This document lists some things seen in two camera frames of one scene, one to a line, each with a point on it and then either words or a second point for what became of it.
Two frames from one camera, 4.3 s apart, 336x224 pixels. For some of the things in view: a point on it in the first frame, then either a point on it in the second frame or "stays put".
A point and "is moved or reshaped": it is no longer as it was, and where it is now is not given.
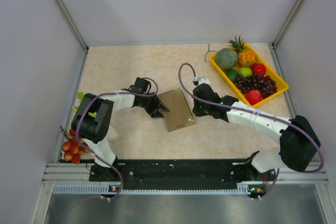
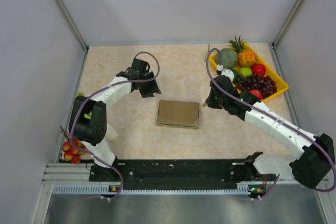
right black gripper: [197, 112] → [211, 104]
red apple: [258, 68] stays put
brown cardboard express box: [180, 114] is moved or reshaped
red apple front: [253, 96] stays put
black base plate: [180, 174] stays put
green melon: [226, 59] stays put
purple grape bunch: [265, 84] stays put
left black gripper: [156, 102] → [153, 88]
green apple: [245, 72] stays put
